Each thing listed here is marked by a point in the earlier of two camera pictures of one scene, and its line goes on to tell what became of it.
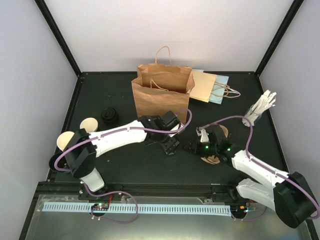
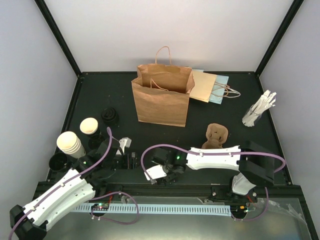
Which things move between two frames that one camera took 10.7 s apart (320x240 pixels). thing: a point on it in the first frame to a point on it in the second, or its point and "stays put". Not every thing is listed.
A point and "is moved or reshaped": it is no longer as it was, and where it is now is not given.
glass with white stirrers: (255, 111) stays put
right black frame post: (278, 37) stays put
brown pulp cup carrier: (212, 159) is moved or reshaped
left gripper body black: (168, 147) to (125, 164)
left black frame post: (50, 22) stays put
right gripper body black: (204, 151) to (171, 178)
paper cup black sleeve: (90, 124) stays put
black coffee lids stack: (108, 115) stays put
